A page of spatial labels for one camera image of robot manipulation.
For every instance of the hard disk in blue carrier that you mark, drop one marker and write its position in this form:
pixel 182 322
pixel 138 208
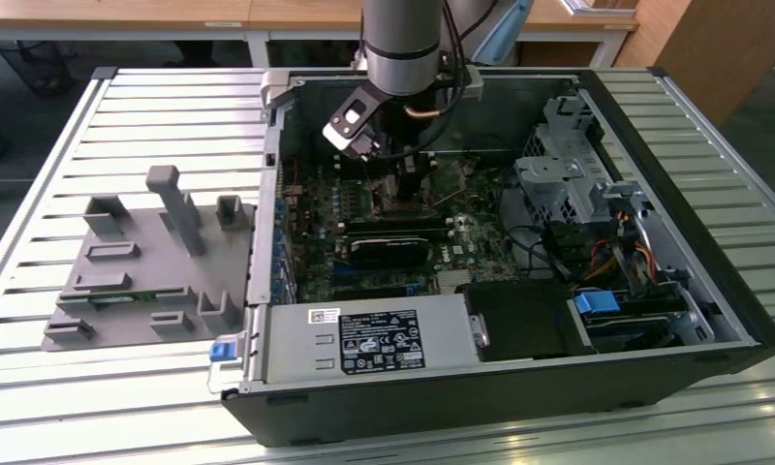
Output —
pixel 595 302

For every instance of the CPU socket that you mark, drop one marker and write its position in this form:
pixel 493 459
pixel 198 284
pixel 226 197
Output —
pixel 387 209

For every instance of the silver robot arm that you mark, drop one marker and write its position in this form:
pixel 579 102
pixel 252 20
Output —
pixel 400 48

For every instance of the silver chipset heat sink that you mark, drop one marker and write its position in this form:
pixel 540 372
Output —
pixel 457 281

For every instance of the green motherboard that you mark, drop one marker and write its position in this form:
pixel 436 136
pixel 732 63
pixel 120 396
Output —
pixel 477 242

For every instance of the green RAM stick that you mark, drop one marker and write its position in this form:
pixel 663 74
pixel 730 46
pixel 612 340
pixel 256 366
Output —
pixel 141 295

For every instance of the wooden cabinet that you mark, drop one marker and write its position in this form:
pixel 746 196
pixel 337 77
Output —
pixel 716 48

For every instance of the silver metal drive cage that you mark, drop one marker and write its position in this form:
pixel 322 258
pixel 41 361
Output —
pixel 555 194

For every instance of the wooden desk white frame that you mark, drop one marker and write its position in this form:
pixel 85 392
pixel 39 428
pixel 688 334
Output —
pixel 102 12
pixel 309 14

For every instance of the black graphics card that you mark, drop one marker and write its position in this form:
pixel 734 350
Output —
pixel 387 252

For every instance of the blue case latch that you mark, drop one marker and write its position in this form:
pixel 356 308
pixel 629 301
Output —
pixel 224 350

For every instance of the white tray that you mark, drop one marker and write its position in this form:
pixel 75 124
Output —
pixel 587 6

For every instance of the black RAM slot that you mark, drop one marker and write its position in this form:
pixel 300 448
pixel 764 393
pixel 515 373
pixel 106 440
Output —
pixel 393 232
pixel 393 223

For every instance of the grey parts rack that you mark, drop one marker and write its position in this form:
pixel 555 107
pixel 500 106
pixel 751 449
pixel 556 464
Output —
pixel 148 252

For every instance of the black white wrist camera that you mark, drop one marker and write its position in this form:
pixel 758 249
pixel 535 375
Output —
pixel 348 118

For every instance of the silver power supply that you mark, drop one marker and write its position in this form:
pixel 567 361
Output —
pixel 297 349

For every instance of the black PC case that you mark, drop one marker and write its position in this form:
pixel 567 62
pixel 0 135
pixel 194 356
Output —
pixel 425 412

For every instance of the black plastic fan shroud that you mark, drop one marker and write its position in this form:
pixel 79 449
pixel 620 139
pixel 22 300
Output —
pixel 523 319

